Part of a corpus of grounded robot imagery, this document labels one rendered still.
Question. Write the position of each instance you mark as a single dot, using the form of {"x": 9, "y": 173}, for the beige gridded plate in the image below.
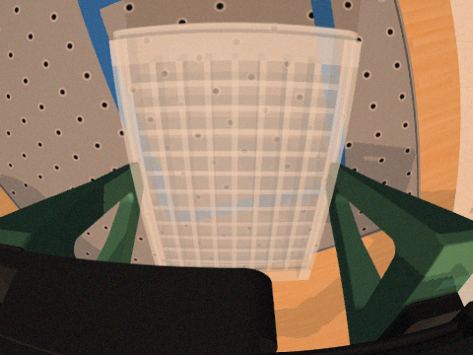
{"x": 254, "y": 170}

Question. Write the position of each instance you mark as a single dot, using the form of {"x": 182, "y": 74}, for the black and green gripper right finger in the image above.
{"x": 433, "y": 252}

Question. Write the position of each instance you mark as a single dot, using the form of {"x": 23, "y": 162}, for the blue tape outline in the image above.
{"x": 90, "y": 9}

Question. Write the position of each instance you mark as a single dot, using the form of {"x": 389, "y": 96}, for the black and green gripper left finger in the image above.
{"x": 53, "y": 225}

